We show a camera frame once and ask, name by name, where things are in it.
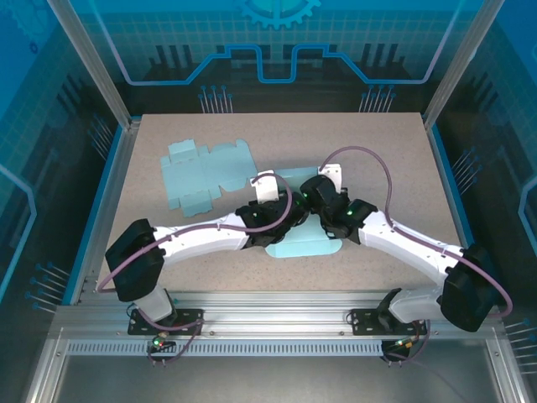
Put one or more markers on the light blue paper box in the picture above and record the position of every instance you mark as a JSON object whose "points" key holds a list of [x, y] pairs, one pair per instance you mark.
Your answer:
{"points": [[302, 247], [201, 180]]}

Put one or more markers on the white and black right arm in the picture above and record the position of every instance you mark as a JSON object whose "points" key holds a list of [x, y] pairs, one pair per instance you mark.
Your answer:
{"points": [[403, 239]]}

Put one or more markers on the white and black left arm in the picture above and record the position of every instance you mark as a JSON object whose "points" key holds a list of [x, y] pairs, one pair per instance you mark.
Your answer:
{"points": [[201, 239]]}

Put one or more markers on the aluminium frame post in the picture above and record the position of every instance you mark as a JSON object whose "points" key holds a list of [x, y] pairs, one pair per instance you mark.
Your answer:
{"points": [[460, 67], [100, 67]]}

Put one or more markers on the wide aluminium frame rail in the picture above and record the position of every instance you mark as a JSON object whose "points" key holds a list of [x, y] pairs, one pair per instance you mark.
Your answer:
{"points": [[272, 312]]}

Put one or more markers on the aluminium frame beam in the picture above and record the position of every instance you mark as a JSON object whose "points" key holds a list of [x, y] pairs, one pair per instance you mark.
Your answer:
{"points": [[501, 373], [46, 373]]}

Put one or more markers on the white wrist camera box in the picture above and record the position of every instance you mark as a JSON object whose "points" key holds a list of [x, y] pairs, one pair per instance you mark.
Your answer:
{"points": [[333, 173], [266, 191]]}

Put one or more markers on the small circuit board with LEDs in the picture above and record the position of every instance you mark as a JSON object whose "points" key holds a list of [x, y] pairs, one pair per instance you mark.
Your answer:
{"points": [[405, 343], [158, 342]]}

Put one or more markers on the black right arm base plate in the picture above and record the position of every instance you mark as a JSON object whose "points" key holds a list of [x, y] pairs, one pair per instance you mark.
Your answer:
{"points": [[365, 323]]}

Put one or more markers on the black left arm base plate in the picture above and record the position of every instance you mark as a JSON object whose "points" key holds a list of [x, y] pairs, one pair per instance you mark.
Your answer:
{"points": [[191, 314]]}

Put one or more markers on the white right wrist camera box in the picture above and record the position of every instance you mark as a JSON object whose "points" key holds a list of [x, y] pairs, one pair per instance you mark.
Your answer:
{"points": [[333, 173]]}

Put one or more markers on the aluminium side rail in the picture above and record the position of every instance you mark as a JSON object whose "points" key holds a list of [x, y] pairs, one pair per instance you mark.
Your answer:
{"points": [[105, 226]]}

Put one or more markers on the blue table edge strip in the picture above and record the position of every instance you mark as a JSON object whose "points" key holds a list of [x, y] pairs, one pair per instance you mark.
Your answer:
{"points": [[442, 159], [89, 226]]}

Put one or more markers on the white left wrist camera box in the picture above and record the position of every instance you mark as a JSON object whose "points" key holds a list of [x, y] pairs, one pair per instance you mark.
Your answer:
{"points": [[266, 191]]}

